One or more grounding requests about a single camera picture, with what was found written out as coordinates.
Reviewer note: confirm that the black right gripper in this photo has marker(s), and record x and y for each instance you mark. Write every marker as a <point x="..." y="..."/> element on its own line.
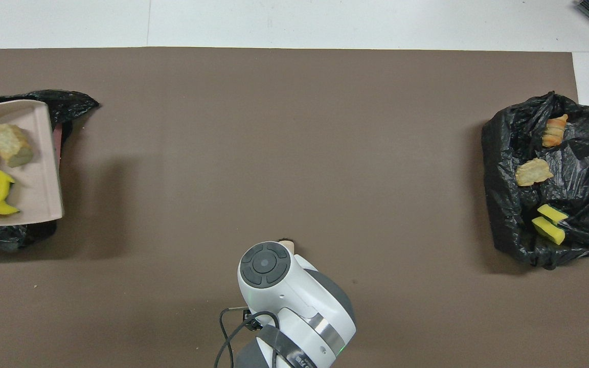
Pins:
<point x="253" y="321"/>

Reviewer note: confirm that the black trash bag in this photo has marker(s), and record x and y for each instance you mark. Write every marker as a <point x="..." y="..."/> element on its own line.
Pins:
<point x="509" y="214"/>
<point x="74" y="102"/>

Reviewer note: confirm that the striped orange croissant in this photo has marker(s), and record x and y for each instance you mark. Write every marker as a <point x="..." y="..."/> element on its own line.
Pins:
<point x="554" y="130"/>

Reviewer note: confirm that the beige plastic dustpan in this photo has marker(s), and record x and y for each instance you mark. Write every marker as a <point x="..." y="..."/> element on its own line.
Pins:
<point x="39" y="168"/>

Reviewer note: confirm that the pale bread chunk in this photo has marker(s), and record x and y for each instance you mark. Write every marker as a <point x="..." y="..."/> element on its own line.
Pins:
<point x="9" y="144"/>
<point x="533" y="172"/>

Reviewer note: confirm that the pink plastic bin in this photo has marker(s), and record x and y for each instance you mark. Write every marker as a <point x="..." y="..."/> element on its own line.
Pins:
<point x="58" y="145"/>

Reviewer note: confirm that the brown table mat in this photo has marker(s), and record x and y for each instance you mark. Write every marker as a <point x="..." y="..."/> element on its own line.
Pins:
<point x="274" y="128"/>

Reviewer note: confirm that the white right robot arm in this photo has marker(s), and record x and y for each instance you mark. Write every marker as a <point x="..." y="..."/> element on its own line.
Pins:
<point x="294" y="301"/>

